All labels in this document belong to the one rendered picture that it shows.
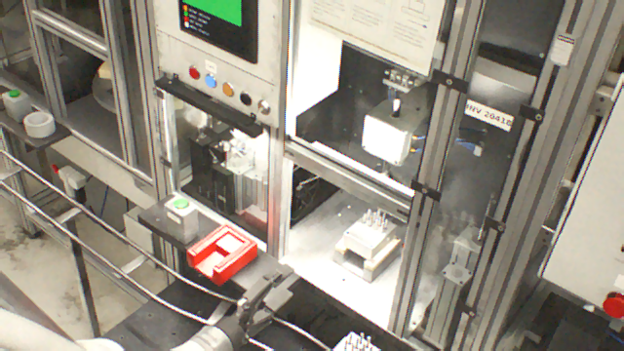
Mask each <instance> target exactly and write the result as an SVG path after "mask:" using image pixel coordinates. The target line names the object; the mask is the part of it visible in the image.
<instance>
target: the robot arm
mask: <svg viewBox="0 0 624 351"><path fill-rule="evenodd" d="M294 271H295V268H293V267H292V266H290V265H289V264H287V263H284V264H283V265H281V266H280V267H279V268H278V269H277V270H276V271H274V272H273V273H272V274H271V275H270V276H268V275H267V274H265V273H264V274H263V275H262V276H261V277H260V278H259V279H258V280H257V281H256V282H255V283H254V284H253V285H252V286H251V287H250V288H249V289H248V290H247V291H246V292H245V293H244V294H243V295H242V296H240V297H238V298H237V300H236V304H237V310H236V311H235V312H234V314H233V315H232V316H223V317H221V318H220V319H218V320H217V321H216V322H215V323H214V324H213V325H211V326H206V327H204V328H203V329H202V330H201V331H200V332H199V333H197V334H196V335H194V336H192V337H191V338H190V339H189V340H188V341H187V342H185V343H184V344H182V345H180V346H178V347H176V348H173V349H171V350H170V351H236V350H237V349H238V348H239V347H240V346H241V345H242V344H244V345H245V344H246V343H247V342H248V341H249V340H250V339H251V338H252V337H253V336H254V335H256V334H257V333H258V332H260V331H262V330H264V329H265V328H266V327H268V325H269V324H270V323H271V321H272V320H271V319H270V318H271V317H272V316H273V314H274V313H275V312H276V311H277V310H278V309H279V308H280V307H282V306H283V305H284V304H285V303H286V302H287V301H288V300H289V299H290V298H291V297H292V296H293V293H291V292H289V291H288V290H286V289H285V288H283V289H282V290H281V291H280V292H278V293H277V294H276V295H274V296H273V297H272V298H271V299H269V301H268V302H267V303H266V304H265V306H263V308H262V310H260V311H257V307H258V306H259V304H260V303H261V302H262V300H263V299H264V298H265V297H266V296H267V295H268V294H269V292H270V291H271V289H272V288H275V289H276V288H277V287H278V286H279V285H280V284H281V283H283V282H284V281H285V280H286V279H287V278H288V277H289V276H290V275H291V274H292V273H293V272H294ZM248 307H250V308H251V309H252V310H253V311H252V310H251V309H249V308H248ZM266 307H267V308H266ZM264 321H265V322H266V323H264ZM0 348H3V349H6V350H10V351H124V350H123V348H122V347H121V346H120V345H118V344H117V343H115V342H113V341H110V340H107V339H101V338H97V339H91V340H77V341H75V340H74V339H73V338H72V337H71V336H70V335H68V334H67V333H66V332H65V331H64V330H63V329H62V328H61V327H60V326H59V325H58V324H57V323H56V322H55V321H54V320H53V319H51V318H50V317H49V316H48V315H47V314H46V313H45V312H44V311H43V310H41V309H40V308H39V307H38V306H37V305H36V304H35V303H34V302H33V300H32V299H31V298H30V297H29V296H28V295H27V294H26V293H25V292H24V291H23V290H22V289H21V288H20V287H19V286H16V285H15V284H14V283H13V282H12V281H11V280H10V279H9V278H8V277H7V276H6V275H5V274H4V273H3V272H2V271H1V270H0Z"/></svg>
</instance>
